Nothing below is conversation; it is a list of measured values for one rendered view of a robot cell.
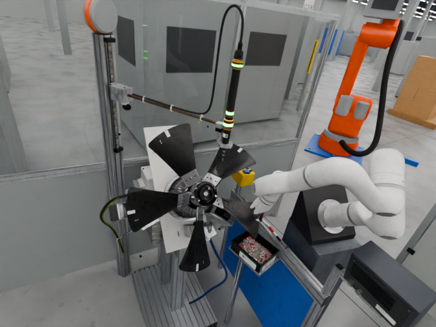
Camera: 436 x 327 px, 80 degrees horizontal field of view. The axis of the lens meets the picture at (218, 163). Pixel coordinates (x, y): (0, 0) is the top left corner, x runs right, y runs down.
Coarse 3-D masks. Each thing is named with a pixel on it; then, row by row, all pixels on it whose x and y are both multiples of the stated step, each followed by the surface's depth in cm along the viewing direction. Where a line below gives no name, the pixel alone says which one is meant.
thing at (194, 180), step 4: (192, 172) 126; (196, 172) 125; (184, 176) 128; (188, 176) 127; (192, 176) 127; (196, 176) 126; (184, 180) 128; (188, 180) 128; (192, 180) 127; (196, 180) 126; (188, 184) 128; (192, 184) 128
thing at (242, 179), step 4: (240, 172) 171; (252, 172) 173; (232, 176) 180; (236, 176) 175; (240, 176) 170; (244, 176) 169; (248, 176) 171; (252, 176) 172; (236, 180) 176; (240, 180) 171; (244, 180) 170; (248, 180) 173; (252, 180) 174; (240, 184) 172; (244, 184) 172; (248, 184) 175
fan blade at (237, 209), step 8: (224, 200) 134; (232, 200) 139; (224, 208) 128; (232, 208) 132; (240, 208) 136; (248, 208) 140; (232, 216) 128; (240, 216) 131; (248, 216) 135; (248, 224) 131; (256, 224) 135; (248, 232) 129; (256, 232) 132
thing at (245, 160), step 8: (224, 152) 141; (232, 152) 141; (240, 152) 141; (216, 160) 139; (224, 160) 138; (232, 160) 137; (240, 160) 138; (248, 160) 139; (216, 168) 135; (224, 168) 134; (232, 168) 134; (240, 168) 135; (224, 176) 131
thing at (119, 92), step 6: (114, 84) 135; (120, 84) 136; (114, 90) 132; (120, 90) 130; (126, 90) 132; (132, 90) 136; (114, 96) 134; (120, 96) 132; (126, 96) 133; (126, 102) 134
